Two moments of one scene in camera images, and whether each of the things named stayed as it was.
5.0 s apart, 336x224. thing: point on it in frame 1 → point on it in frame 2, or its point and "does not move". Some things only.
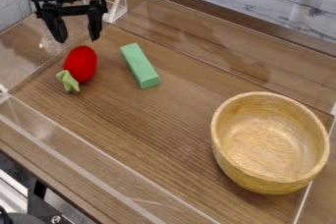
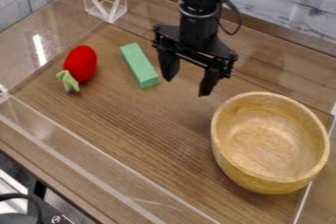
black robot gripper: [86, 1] → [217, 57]
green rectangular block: [142, 69] does not move
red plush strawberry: [81, 63] does not move
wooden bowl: [271, 141] does not move
